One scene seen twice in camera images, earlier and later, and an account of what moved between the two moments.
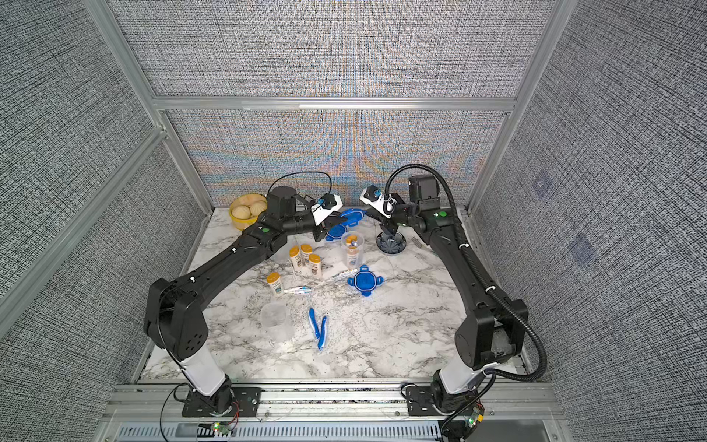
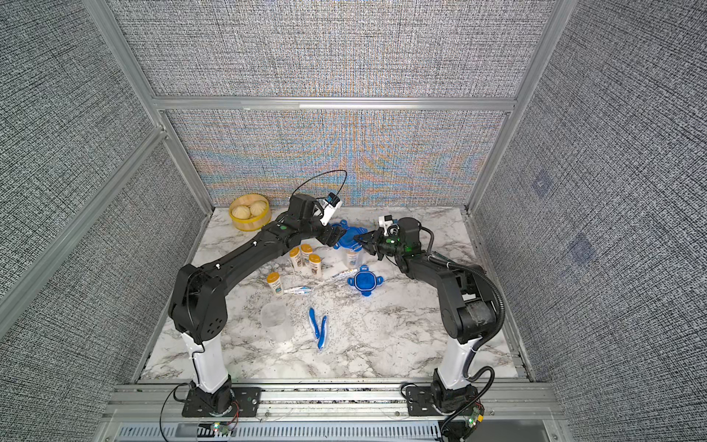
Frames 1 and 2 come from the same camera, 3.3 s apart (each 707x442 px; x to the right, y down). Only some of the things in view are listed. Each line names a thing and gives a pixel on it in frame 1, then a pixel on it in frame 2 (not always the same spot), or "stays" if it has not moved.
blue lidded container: [353, 215] → [348, 239]
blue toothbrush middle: [314, 321] stays
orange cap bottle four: [315, 265] stays
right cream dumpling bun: [258, 207] stays
